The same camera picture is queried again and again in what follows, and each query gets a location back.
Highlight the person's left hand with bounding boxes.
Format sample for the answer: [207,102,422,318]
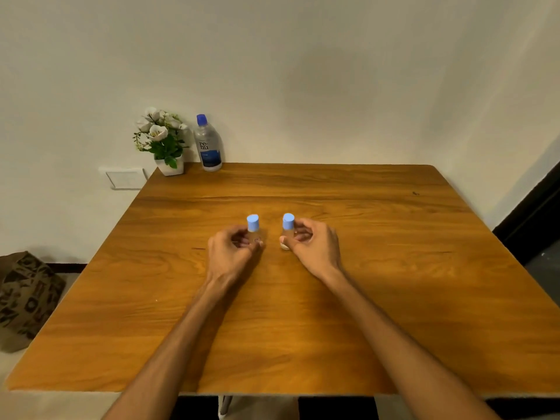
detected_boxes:
[206,225,264,284]

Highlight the person's right hand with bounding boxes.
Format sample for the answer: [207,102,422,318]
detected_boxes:
[279,218,343,280]

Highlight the small blue-capped clear bottle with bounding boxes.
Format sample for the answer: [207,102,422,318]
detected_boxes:
[246,214,263,247]
[280,213,296,251]

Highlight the person's right forearm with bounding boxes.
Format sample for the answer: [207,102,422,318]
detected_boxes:
[321,267,501,420]

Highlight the person's left forearm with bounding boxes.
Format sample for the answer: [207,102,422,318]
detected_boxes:
[102,275,239,420]

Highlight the large blue-capped solution bottle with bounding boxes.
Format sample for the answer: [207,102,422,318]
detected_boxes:
[193,114,224,172]

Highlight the white flowers in white pot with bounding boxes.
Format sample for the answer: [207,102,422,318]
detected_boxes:
[133,107,190,177]

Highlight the brown patterned paper bag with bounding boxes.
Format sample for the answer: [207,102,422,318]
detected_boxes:
[0,251,66,353]

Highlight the white wall socket plate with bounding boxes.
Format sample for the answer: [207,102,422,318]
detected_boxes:
[105,168,148,190]

